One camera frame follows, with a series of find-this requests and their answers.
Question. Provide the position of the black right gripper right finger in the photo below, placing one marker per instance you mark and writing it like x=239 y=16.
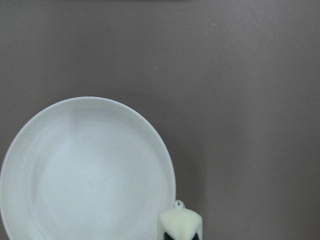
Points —
x=196 y=236

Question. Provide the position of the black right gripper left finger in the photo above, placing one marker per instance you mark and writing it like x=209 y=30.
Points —
x=166 y=236

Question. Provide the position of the white bun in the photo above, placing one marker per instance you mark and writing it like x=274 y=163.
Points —
x=179 y=222

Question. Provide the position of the cream round plate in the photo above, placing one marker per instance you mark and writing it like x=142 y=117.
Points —
x=86 y=168

